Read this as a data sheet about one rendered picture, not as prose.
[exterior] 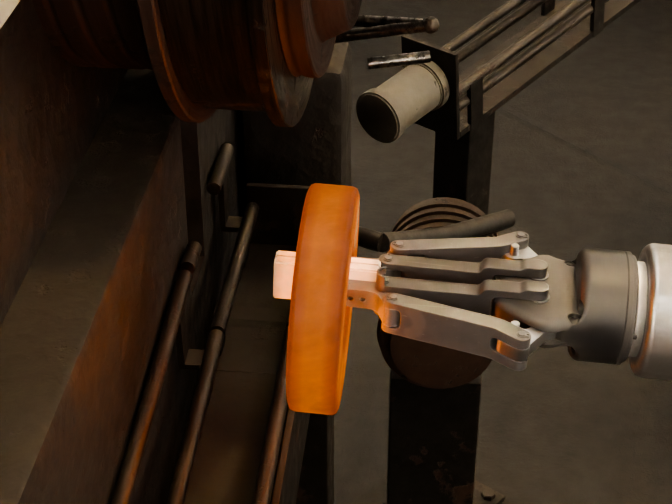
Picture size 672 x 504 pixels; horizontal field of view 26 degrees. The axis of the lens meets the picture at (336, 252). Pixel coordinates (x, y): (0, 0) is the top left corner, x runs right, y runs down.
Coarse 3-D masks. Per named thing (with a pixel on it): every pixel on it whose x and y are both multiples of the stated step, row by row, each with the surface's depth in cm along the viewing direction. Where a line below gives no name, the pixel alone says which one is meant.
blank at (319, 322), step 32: (320, 192) 95; (352, 192) 95; (320, 224) 92; (352, 224) 93; (320, 256) 91; (352, 256) 99; (320, 288) 90; (320, 320) 90; (288, 352) 91; (320, 352) 91; (288, 384) 93; (320, 384) 92
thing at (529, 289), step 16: (384, 272) 95; (384, 288) 95; (400, 288) 95; (416, 288) 95; (432, 288) 95; (448, 288) 95; (464, 288) 95; (480, 288) 95; (496, 288) 94; (512, 288) 94; (528, 288) 94; (544, 288) 94; (448, 304) 95; (464, 304) 95; (480, 304) 95
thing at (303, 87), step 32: (160, 0) 86; (192, 0) 86; (224, 0) 85; (256, 0) 84; (192, 32) 88; (224, 32) 87; (256, 32) 86; (192, 64) 91; (224, 64) 90; (256, 64) 88; (192, 96) 96; (224, 96) 95; (256, 96) 95; (288, 96) 98
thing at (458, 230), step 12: (480, 216) 157; (492, 216) 157; (504, 216) 157; (360, 228) 146; (432, 228) 152; (444, 228) 153; (456, 228) 154; (468, 228) 154; (480, 228) 155; (492, 228) 156; (504, 228) 158; (360, 240) 145; (372, 240) 145; (384, 240) 145
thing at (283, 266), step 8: (280, 264) 96; (288, 264) 96; (352, 264) 96; (280, 272) 96; (288, 272) 96; (352, 272) 96; (360, 272) 96; (368, 272) 96; (376, 272) 96; (280, 280) 97; (288, 280) 97; (368, 280) 96; (280, 288) 97; (288, 288) 97; (280, 296) 97; (288, 296) 97
